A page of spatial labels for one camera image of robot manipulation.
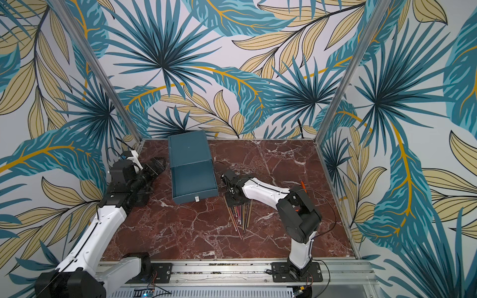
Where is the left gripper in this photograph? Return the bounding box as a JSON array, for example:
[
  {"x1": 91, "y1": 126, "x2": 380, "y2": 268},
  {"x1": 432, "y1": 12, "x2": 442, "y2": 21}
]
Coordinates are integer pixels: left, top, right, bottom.
[{"x1": 129, "y1": 156, "x2": 166, "y2": 193}]

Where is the teal top drawer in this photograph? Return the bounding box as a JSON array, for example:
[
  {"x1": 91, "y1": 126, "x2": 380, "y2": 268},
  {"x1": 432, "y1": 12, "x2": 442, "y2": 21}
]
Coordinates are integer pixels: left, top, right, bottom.
[{"x1": 171, "y1": 160, "x2": 219, "y2": 204}]

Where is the teal drawer cabinet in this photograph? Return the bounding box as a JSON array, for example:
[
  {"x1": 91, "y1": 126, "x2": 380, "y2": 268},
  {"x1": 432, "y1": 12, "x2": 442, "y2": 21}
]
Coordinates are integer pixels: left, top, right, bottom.
[{"x1": 168, "y1": 130, "x2": 212, "y2": 169}]

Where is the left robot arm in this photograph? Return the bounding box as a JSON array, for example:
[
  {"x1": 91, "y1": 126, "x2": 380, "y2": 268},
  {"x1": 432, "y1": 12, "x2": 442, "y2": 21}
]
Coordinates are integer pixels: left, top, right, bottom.
[{"x1": 34, "y1": 157, "x2": 166, "y2": 298}]

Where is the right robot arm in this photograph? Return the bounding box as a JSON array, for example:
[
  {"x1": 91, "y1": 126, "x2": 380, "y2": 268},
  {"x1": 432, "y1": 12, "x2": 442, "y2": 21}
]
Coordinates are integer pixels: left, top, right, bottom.
[{"x1": 221, "y1": 169, "x2": 322, "y2": 283}]

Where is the red pencil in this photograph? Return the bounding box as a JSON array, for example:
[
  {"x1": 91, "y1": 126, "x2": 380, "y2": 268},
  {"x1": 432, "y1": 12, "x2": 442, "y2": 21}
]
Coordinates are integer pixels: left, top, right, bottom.
[{"x1": 233, "y1": 206, "x2": 243, "y2": 228}]

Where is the brown pencil right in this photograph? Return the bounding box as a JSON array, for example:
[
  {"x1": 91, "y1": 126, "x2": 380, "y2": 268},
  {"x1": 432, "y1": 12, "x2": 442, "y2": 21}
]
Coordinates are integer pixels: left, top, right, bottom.
[{"x1": 244, "y1": 200, "x2": 253, "y2": 230}]

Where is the small circuit board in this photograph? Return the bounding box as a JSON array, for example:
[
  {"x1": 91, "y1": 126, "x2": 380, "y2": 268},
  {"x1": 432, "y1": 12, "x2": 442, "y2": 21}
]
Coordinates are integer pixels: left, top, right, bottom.
[{"x1": 132, "y1": 288, "x2": 155, "y2": 298}]

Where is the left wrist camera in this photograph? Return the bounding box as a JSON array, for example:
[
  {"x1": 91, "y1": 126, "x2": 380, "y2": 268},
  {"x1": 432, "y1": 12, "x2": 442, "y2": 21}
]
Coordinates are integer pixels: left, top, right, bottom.
[{"x1": 121, "y1": 150, "x2": 143, "y2": 171}]

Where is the orange handled tool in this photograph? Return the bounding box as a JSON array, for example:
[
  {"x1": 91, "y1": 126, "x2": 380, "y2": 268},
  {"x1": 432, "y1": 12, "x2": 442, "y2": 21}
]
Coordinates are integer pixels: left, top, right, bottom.
[{"x1": 301, "y1": 181, "x2": 308, "y2": 192}]

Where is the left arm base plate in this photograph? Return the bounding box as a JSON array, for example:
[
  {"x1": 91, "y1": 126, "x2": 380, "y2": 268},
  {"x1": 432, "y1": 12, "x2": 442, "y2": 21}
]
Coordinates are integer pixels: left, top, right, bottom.
[{"x1": 135, "y1": 263, "x2": 173, "y2": 284}]

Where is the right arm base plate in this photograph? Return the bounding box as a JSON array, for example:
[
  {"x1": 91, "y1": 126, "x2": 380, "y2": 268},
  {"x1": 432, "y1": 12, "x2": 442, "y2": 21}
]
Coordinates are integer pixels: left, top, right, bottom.
[{"x1": 267, "y1": 261, "x2": 324, "y2": 283}]

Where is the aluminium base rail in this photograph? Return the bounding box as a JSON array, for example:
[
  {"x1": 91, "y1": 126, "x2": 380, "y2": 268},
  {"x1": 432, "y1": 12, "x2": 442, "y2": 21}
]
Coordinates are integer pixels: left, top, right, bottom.
[{"x1": 108, "y1": 258, "x2": 384, "y2": 298}]

